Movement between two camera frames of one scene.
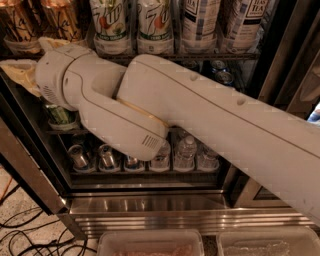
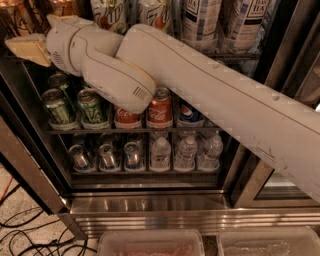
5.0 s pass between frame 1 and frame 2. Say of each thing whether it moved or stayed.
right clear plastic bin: stayed
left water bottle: stayed
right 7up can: stayed
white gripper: moved
